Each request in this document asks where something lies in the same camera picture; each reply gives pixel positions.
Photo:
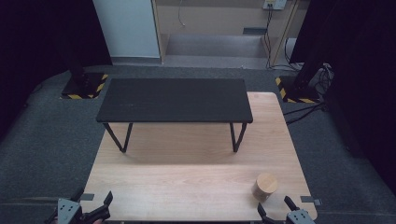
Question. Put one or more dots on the black stand post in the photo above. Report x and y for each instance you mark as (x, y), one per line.
(77, 71)
(306, 74)

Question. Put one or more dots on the black shelf with metal legs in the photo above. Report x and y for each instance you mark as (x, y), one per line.
(174, 99)

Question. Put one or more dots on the white panel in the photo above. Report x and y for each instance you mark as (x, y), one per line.
(127, 28)

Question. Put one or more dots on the person's left hand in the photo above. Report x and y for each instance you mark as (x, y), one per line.
(98, 221)

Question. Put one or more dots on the grey label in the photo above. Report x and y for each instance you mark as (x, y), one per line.
(254, 30)

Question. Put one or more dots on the wooden cylinder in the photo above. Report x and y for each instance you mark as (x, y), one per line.
(265, 186)

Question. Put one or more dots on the white power strip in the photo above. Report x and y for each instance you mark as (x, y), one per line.
(275, 3)

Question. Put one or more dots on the grey tape strip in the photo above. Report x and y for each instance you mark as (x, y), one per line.
(87, 197)
(309, 200)

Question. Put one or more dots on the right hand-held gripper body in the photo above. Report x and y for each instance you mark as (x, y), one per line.
(300, 217)

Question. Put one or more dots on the dark curtain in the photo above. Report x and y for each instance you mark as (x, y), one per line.
(361, 62)
(40, 37)

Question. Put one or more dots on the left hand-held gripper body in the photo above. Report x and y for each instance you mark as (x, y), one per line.
(69, 211)

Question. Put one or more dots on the striped stand base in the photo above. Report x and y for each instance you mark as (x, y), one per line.
(93, 84)
(292, 95)

